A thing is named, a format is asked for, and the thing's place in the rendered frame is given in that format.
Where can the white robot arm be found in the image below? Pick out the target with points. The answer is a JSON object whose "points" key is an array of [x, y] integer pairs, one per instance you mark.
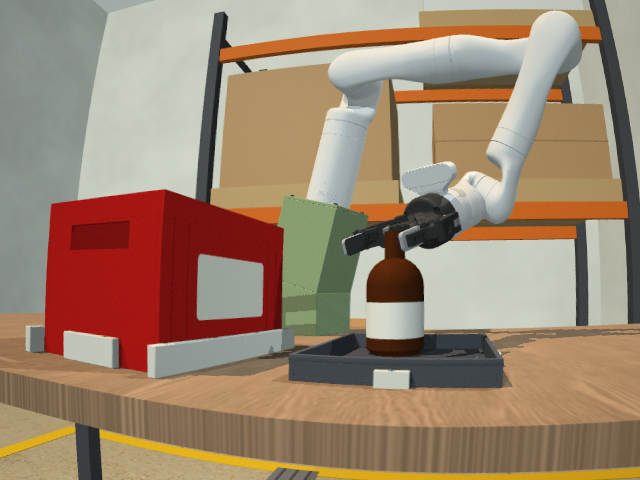
{"points": [[553, 47]]}

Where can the brown glass bottle with white label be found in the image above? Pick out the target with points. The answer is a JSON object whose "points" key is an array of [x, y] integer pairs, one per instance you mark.
{"points": [[394, 304]]}

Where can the red crate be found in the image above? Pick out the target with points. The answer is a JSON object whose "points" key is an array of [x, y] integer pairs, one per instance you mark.
{"points": [[192, 271]]}

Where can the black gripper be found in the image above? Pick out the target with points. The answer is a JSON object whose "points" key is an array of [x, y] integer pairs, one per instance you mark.
{"points": [[436, 209]]}

